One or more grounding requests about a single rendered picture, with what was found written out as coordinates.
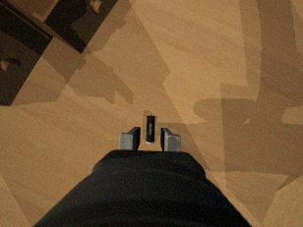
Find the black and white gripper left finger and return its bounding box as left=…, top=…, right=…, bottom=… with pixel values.
left=119, top=127, right=141, bottom=150

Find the brown wooden chest of drawers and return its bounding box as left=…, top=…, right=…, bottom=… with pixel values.
left=0, top=0, right=54, bottom=106

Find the dark brown drawer front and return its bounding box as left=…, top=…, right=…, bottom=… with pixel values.
left=0, top=4, right=48, bottom=103
left=6, top=0, right=118, bottom=54

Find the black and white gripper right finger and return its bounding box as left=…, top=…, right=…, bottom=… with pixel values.
left=160, top=128, right=181, bottom=151

